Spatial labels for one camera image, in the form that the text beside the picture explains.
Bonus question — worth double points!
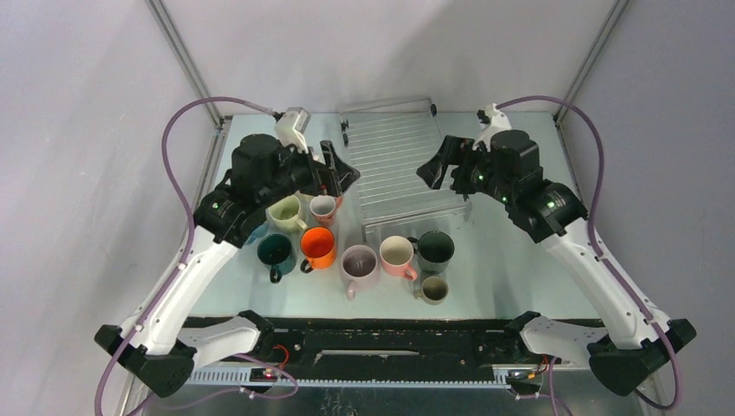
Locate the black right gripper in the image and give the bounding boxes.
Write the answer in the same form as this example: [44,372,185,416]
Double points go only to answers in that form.
[416,135,514,206]

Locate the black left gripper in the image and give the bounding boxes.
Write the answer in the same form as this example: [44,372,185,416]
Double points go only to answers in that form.
[258,139,359,208]

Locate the small salmon pink mug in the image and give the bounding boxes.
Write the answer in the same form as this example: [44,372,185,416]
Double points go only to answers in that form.
[309,195,342,228]

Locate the light green mug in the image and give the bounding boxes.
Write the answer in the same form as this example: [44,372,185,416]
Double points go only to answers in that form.
[266,195,308,233]

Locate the orange mug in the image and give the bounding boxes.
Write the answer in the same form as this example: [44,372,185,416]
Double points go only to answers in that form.
[299,226,337,273]

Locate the dark grey mug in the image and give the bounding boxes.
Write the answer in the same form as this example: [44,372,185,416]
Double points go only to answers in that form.
[407,231,455,274]

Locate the mauve grey mug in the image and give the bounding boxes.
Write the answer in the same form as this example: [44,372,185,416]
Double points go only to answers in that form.
[340,244,381,301]

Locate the light blue mug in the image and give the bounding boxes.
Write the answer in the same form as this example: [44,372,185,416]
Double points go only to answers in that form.
[244,223,269,245]

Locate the dark teal mug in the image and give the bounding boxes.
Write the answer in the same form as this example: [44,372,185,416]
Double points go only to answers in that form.
[257,234,296,283]

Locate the small beige cup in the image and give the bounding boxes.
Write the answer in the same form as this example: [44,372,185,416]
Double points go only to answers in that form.
[414,276,449,306]

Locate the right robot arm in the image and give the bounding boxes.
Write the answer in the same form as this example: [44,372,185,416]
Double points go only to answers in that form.
[417,130,696,396]

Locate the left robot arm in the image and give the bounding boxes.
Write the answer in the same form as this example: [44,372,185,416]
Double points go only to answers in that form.
[94,134,361,398]

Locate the clear acrylic dish rack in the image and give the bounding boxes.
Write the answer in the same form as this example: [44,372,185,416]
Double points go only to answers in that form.
[338,96,472,239]

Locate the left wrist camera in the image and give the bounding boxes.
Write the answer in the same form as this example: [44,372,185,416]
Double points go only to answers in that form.
[274,107,310,153]

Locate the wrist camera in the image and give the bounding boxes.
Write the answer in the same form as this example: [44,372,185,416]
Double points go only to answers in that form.
[274,107,310,153]
[472,104,511,150]

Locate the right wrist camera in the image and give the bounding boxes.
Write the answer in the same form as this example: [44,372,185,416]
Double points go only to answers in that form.
[472,104,511,150]

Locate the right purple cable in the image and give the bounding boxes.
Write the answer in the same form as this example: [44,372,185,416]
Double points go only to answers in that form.
[496,94,685,416]

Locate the purple cable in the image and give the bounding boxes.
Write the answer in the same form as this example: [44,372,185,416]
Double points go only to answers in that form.
[94,96,300,416]
[496,94,685,416]

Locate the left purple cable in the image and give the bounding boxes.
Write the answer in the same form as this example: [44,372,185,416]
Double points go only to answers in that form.
[94,96,300,416]

